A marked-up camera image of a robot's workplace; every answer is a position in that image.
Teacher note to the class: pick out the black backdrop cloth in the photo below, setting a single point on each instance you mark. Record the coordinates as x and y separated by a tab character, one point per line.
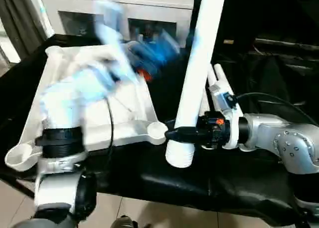
274	13

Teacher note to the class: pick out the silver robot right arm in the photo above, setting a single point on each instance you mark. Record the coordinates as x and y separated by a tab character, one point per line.
286	143

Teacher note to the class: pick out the white plastic table leg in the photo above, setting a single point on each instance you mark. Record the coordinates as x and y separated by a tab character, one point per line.
199	63
223	75
211	78
206	100

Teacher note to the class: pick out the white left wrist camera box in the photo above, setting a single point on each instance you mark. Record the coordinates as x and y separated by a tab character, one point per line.
112	26

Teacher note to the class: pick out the long dark metal rod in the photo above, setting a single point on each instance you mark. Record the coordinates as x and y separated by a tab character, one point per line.
286	44

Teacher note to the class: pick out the white plastic table top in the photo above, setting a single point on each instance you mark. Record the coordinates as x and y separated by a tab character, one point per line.
139	105

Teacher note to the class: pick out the grey curtain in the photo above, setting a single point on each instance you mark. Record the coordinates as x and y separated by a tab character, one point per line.
22	26

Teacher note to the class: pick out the black work surface mat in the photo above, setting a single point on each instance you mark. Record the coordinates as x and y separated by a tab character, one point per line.
224	183

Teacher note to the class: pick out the white glass-door cabinet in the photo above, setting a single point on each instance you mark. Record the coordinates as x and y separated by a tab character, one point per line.
74	3

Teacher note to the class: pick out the small yellow label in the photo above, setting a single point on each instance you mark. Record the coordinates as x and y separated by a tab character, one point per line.
228	41

